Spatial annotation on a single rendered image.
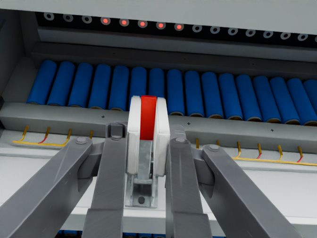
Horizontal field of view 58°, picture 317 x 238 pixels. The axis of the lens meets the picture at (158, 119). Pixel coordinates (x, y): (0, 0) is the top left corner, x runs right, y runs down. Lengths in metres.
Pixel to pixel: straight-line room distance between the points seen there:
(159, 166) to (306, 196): 0.17
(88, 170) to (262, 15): 0.13
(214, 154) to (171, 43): 0.21
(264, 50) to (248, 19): 0.18
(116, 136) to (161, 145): 0.03
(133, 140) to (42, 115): 0.14
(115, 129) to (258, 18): 0.11
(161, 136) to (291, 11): 0.11
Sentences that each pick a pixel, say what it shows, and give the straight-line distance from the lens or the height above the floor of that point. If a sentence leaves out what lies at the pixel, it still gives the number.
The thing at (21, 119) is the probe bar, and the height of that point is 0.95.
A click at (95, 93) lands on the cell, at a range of 0.30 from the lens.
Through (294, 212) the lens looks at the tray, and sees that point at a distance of 0.29.
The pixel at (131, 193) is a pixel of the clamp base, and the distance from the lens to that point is 0.24.
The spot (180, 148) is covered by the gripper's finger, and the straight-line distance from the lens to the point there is 0.16.
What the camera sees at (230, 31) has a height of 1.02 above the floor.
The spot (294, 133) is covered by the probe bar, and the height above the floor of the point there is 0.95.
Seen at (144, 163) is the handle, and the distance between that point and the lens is 0.24.
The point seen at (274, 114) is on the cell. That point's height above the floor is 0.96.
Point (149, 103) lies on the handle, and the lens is 0.22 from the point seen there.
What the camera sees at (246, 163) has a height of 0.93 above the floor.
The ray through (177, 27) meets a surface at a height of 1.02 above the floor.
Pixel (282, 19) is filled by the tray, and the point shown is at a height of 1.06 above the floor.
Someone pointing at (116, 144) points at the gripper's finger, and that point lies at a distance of 0.15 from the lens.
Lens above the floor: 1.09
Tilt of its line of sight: 31 degrees down
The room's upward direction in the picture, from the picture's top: 6 degrees clockwise
